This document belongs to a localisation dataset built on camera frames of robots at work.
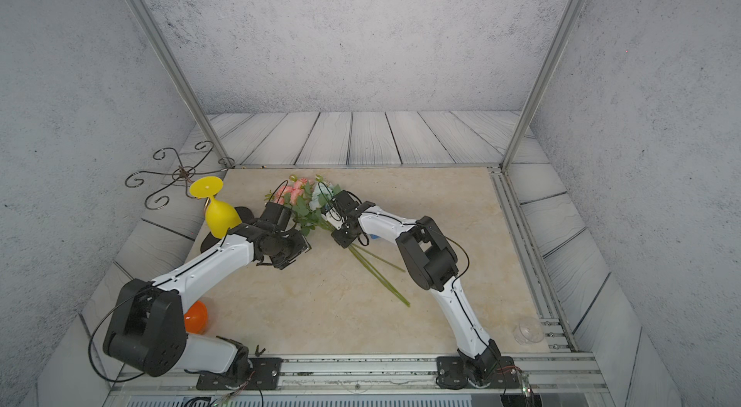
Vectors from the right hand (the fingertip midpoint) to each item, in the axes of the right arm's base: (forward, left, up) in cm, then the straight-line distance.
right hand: (342, 237), depth 99 cm
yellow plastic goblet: (-8, +29, +24) cm, 38 cm away
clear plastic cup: (-29, -54, -1) cm, 61 cm away
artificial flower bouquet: (+13, +13, +4) cm, 19 cm away
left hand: (-9, +7, +8) cm, 14 cm away
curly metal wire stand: (0, +38, +32) cm, 49 cm away
